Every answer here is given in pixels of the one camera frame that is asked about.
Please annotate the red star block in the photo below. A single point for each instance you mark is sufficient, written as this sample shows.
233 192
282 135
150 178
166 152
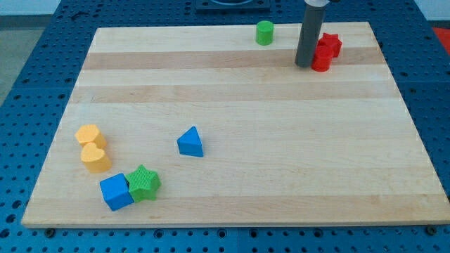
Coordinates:
332 41

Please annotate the blue cube block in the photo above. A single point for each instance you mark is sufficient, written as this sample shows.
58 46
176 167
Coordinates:
115 192

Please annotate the green star block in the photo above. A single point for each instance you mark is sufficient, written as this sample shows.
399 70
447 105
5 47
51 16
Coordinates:
143 184

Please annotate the red cylinder block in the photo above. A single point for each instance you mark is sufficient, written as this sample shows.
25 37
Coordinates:
322 58

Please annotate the green cylinder block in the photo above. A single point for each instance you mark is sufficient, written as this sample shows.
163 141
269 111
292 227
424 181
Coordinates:
264 32

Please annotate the wooden board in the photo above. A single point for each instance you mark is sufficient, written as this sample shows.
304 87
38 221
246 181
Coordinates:
283 146

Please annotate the yellow heart block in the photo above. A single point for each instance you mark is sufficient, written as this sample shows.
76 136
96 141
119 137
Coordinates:
95 159

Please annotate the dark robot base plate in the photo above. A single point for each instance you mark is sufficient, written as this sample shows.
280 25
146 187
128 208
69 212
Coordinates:
231 5

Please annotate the blue triangle block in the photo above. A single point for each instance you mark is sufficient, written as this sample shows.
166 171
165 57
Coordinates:
190 143

